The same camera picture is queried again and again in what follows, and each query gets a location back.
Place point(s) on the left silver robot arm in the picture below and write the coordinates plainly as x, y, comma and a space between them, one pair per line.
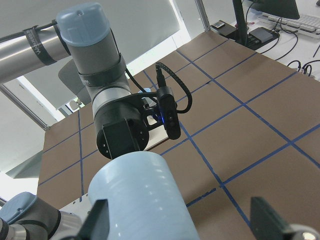
84, 33

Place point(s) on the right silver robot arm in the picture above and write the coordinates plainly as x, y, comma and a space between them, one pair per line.
27, 217

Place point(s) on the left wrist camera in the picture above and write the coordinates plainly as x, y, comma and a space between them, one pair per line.
168, 111

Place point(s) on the black monitor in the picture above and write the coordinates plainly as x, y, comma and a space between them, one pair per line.
281, 8

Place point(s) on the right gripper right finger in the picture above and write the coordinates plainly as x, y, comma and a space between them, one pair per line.
267, 224

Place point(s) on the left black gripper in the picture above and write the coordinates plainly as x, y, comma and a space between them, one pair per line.
122, 125

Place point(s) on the light blue cup front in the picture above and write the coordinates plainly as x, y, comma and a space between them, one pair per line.
144, 200

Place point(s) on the white keyboard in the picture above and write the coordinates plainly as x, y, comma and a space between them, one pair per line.
308, 25

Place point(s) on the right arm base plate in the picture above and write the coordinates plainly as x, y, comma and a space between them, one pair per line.
78, 206

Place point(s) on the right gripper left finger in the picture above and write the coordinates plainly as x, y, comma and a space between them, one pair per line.
97, 224

